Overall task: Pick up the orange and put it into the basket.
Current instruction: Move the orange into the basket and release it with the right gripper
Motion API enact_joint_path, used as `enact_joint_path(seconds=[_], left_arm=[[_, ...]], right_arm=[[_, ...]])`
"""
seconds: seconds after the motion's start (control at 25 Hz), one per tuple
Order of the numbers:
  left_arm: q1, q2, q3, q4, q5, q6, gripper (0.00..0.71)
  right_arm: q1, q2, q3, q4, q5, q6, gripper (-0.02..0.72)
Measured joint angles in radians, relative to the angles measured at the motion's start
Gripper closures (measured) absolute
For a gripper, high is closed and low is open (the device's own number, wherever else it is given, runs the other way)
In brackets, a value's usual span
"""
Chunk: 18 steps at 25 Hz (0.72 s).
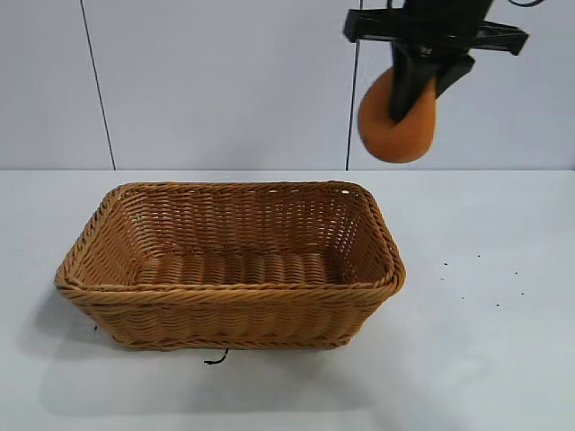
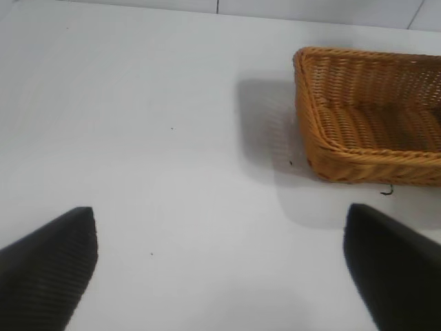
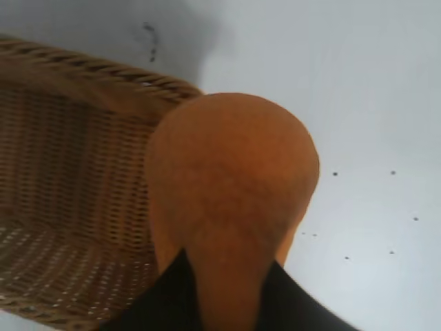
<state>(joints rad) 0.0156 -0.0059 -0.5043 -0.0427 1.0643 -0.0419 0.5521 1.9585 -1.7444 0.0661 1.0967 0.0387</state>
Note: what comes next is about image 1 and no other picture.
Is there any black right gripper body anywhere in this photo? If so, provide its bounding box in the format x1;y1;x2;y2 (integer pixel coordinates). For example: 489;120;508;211
344;0;531;57

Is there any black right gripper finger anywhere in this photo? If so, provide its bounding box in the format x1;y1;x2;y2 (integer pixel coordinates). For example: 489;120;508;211
434;54;477;97
388;42;439;124

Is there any orange bread lump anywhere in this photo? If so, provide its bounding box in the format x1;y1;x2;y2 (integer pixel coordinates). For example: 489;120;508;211
358;69;438;163

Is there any brown woven wicker basket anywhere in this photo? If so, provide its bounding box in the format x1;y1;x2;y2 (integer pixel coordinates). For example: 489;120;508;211
54;180;408;353

